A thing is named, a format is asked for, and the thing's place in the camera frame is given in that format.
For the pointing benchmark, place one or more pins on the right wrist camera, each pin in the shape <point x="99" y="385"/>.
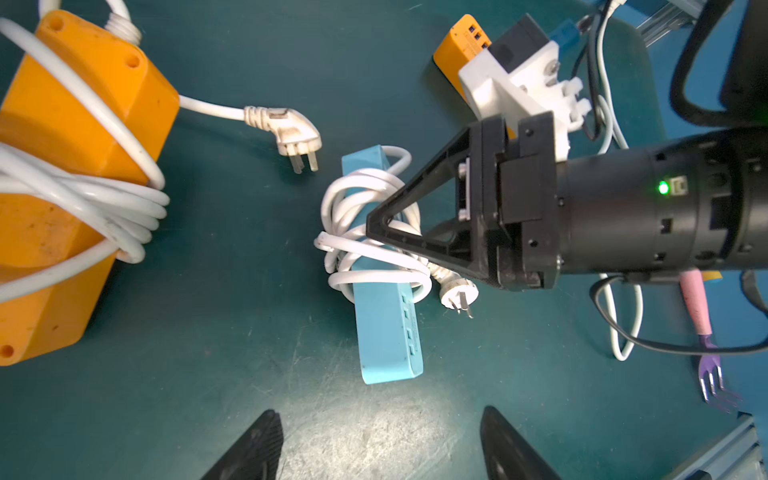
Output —
<point x="517" y="77"/>

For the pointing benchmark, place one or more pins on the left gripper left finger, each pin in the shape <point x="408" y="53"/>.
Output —
<point x="256" y="453"/>

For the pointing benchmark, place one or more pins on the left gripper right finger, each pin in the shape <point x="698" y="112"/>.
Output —
<point x="507" y="454"/>

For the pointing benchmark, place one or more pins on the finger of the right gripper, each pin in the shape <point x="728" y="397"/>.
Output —
<point x="438" y="213"/>

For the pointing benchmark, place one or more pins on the orange power strip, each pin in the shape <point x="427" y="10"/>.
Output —
<point x="464" y="41"/>
<point x="83" y="124"/>

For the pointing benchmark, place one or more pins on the purple toy rake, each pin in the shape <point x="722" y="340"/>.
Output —
<point x="709" y="371"/>

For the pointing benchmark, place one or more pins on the teal power strip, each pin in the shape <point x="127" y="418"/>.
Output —
<point x="387" y="329"/>

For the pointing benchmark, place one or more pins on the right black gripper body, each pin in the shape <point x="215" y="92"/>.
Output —
<point x="647" y="213"/>

